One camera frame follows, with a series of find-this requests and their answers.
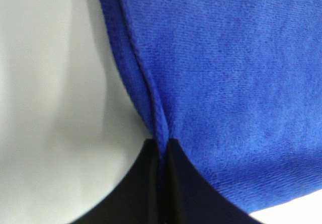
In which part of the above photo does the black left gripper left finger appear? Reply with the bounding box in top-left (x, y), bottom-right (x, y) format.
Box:
top-left (87, 139), bottom-right (159, 223)

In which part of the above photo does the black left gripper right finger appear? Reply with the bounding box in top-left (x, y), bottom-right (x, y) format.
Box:
top-left (166, 139), bottom-right (259, 223)

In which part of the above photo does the blue microfiber towel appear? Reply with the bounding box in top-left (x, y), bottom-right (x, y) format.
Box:
top-left (100, 0), bottom-right (321, 212)

